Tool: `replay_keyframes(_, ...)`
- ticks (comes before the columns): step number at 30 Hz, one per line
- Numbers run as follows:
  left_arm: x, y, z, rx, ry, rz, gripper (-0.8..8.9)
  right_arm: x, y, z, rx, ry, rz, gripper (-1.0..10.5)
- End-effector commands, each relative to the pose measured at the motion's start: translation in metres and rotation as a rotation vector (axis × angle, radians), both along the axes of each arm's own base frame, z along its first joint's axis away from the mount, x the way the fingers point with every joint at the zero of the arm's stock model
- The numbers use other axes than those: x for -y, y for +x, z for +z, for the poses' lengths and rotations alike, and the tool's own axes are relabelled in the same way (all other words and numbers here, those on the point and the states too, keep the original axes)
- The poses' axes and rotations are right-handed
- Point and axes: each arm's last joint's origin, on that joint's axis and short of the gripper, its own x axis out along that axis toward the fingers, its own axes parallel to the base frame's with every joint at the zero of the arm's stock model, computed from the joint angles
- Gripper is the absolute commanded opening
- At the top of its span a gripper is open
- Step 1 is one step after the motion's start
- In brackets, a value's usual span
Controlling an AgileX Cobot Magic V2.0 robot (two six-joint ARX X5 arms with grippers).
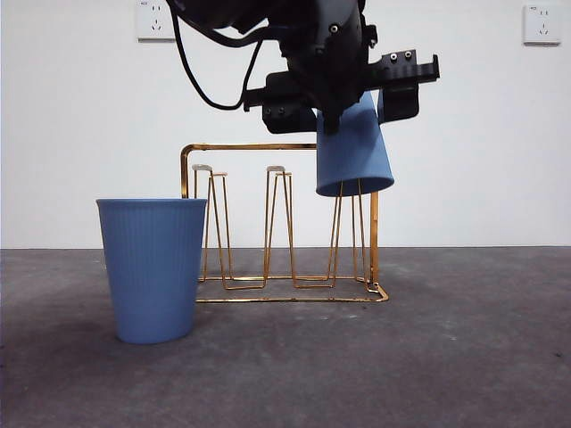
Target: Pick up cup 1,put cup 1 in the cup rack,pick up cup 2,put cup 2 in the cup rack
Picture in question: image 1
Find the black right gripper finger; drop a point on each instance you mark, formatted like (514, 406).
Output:
(290, 120)
(401, 102)

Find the blue ribbed plastic cup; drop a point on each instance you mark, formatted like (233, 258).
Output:
(352, 160)
(151, 276)

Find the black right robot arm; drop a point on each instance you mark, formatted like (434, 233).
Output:
(290, 18)

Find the white wall power socket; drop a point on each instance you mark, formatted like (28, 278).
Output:
(542, 26)
(151, 22)

